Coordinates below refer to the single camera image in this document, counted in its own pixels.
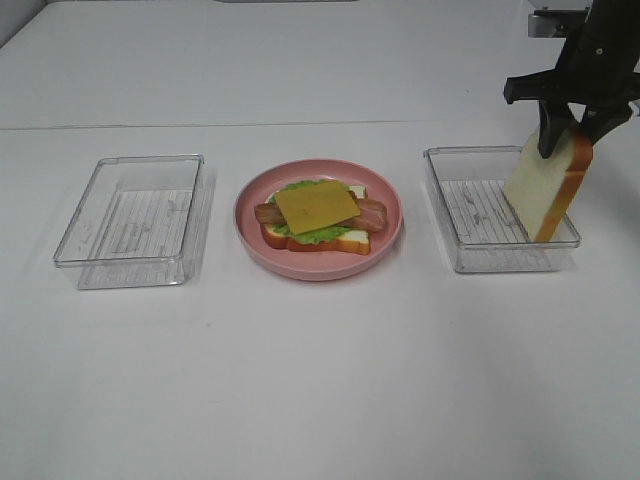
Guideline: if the bread slice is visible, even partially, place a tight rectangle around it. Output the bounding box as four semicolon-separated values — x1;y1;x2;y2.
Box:
260;193;371;255
503;127;593;243

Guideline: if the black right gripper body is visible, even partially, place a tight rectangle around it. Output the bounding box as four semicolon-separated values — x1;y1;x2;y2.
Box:
503;30;639;109

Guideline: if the pink round plate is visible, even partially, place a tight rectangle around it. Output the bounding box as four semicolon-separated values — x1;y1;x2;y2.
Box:
234;159;403;281

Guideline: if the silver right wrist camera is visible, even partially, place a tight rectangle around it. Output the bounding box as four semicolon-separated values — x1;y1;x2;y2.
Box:
527;9;588;38

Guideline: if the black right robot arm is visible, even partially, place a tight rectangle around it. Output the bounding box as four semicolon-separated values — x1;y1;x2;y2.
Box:
503;0;639;158

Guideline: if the clear plastic tray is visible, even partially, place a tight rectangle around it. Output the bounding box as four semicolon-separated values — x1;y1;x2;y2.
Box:
53;154;213;290
423;145;581;274

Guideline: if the green lettuce leaf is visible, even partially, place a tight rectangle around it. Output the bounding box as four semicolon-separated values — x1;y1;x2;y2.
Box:
256;179;361;245

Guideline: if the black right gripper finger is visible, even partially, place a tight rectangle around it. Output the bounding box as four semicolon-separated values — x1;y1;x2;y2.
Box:
579;103;633;145
538;100;571;159

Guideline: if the clear plastic left tray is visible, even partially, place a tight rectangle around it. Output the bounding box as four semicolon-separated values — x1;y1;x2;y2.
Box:
53;154;213;290

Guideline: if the yellow cheese slice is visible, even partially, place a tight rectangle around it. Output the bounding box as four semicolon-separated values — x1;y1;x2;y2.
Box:
273;180;360;235

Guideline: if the clear plastic right tray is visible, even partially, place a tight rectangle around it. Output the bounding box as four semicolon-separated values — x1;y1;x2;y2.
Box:
423;145;581;274

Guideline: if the bacon strip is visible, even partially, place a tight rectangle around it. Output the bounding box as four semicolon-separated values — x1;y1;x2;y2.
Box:
350;198;387;232
254;202;286;225

